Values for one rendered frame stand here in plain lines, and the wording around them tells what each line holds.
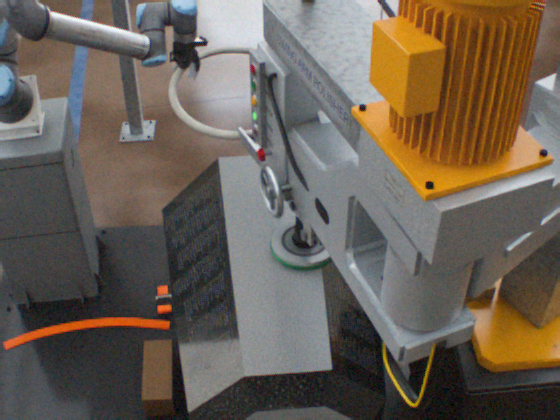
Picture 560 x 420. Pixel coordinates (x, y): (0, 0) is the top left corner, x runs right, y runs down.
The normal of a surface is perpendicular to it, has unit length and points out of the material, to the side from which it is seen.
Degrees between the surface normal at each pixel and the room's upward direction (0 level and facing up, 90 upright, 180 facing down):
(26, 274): 90
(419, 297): 90
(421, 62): 90
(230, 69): 0
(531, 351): 0
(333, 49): 0
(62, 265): 90
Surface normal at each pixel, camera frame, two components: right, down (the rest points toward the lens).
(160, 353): -0.01, -0.75
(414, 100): 0.37, 0.61
